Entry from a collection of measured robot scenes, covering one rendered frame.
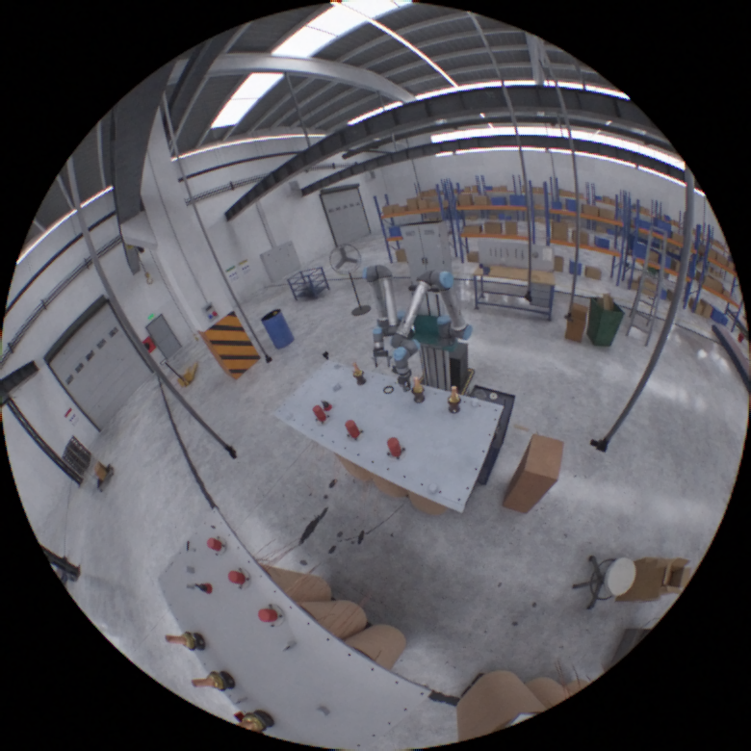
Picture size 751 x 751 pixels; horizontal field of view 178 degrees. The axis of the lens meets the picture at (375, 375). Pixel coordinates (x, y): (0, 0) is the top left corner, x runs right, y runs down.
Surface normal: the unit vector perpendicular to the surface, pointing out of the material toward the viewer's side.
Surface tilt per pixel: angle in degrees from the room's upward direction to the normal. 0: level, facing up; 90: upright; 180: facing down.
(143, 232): 90
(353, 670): 0
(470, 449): 0
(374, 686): 0
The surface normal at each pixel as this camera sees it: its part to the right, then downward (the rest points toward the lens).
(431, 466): -0.24, -0.74
